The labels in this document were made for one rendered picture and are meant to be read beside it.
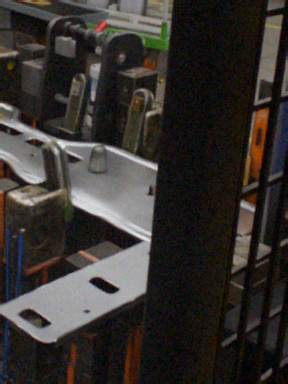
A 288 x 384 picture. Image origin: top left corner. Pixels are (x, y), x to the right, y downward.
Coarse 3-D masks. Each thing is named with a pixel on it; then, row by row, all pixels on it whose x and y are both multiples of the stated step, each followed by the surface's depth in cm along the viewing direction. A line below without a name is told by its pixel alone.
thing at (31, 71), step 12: (36, 60) 179; (24, 72) 177; (36, 72) 174; (24, 84) 178; (36, 84) 175; (24, 96) 179; (36, 96) 176; (24, 108) 179; (36, 108) 176; (24, 120) 182; (36, 120) 179; (48, 120) 180; (36, 144) 181
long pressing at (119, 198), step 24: (0, 120) 164; (0, 144) 151; (24, 144) 152; (72, 144) 153; (96, 144) 154; (24, 168) 142; (72, 168) 143; (120, 168) 145; (144, 168) 145; (72, 192) 134; (96, 192) 134; (120, 192) 135; (144, 192) 136; (96, 216) 128; (120, 216) 127; (144, 216) 127; (240, 216) 130
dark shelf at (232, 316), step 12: (276, 288) 104; (252, 300) 101; (276, 300) 101; (228, 312) 98; (252, 312) 98; (228, 324) 96; (276, 324) 96; (228, 336) 96; (252, 336) 93; (276, 336) 94; (252, 348) 93; (264, 360) 92
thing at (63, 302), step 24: (144, 240) 120; (96, 264) 112; (120, 264) 113; (144, 264) 113; (48, 288) 106; (72, 288) 106; (96, 288) 106; (120, 288) 107; (144, 288) 107; (0, 312) 100; (48, 312) 100; (72, 312) 101; (96, 312) 101; (120, 312) 103; (48, 336) 96; (72, 336) 97
